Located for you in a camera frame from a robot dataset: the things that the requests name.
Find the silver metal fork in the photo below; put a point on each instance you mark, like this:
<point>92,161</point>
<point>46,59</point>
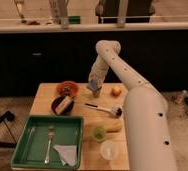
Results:
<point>50,135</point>

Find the small green cup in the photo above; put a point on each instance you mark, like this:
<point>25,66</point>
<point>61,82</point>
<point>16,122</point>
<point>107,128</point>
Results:
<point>99,134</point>

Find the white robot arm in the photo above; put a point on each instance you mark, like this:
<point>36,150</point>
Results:
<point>144,111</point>

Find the small orange fruit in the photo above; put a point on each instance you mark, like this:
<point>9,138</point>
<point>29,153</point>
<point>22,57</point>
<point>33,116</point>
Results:
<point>116,91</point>

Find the orange plastic bowl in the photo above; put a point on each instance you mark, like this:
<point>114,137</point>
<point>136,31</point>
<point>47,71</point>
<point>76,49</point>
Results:
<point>67,88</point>

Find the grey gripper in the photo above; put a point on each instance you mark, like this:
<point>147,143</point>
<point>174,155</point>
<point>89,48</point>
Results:
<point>94,84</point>

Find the yellow banana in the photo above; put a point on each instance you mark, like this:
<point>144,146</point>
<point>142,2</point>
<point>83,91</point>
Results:
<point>112,126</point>

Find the green plastic tray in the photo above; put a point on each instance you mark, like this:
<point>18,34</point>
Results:
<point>31,148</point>

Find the beige sponge block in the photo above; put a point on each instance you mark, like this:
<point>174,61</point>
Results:
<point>64,103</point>

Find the white folded napkin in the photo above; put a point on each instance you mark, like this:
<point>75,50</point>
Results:
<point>67,154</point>

